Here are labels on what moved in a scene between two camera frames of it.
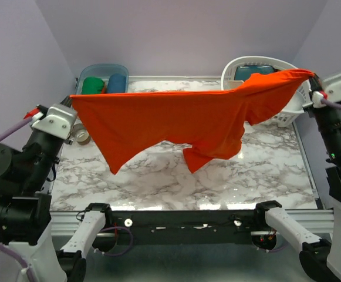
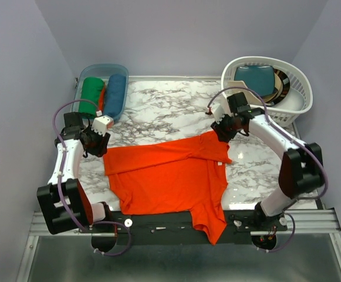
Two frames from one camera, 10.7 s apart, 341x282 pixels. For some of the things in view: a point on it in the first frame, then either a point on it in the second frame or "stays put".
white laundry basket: x=296 y=107 stays put
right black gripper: x=316 y=84 → x=219 y=129
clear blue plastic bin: x=103 y=78 stays put
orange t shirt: x=209 y=122 → x=187 y=175
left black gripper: x=67 y=101 → x=101 y=148
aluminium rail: x=321 y=221 stays put
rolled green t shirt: x=92 y=85 stays put
